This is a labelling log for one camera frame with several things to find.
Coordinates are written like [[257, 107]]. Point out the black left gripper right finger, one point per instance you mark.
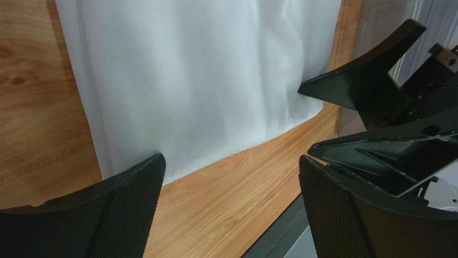
[[350, 219]]

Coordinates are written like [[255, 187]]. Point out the white t shirt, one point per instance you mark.
[[197, 81]]

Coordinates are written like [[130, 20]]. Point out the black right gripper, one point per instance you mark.
[[420, 137]]

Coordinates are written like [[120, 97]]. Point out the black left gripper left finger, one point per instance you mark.
[[111, 218]]

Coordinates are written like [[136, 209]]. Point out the clear plastic bin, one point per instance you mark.
[[428, 97]]

